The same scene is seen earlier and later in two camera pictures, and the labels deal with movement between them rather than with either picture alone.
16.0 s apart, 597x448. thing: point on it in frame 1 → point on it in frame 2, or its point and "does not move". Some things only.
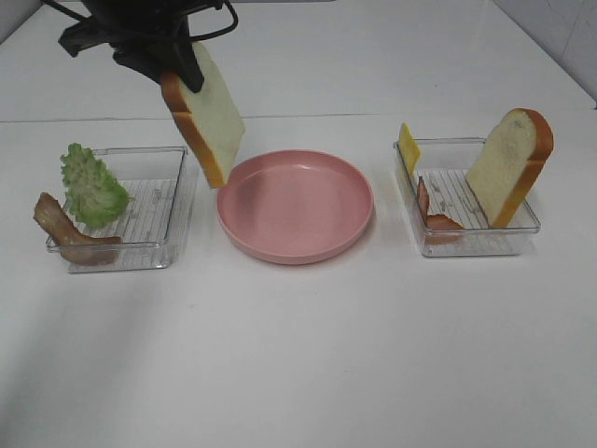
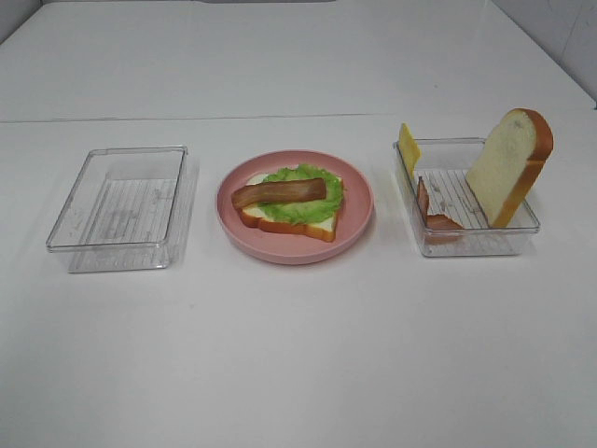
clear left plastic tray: (154, 181) does not move
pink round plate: (294, 206) does not move
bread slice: (507, 162) does not move
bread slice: (211, 117) → (255, 216)
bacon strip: (75, 247) → (306, 189)
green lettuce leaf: (91, 191) → (307, 211)
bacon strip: (436, 221) does not move
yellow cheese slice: (409, 148) does not move
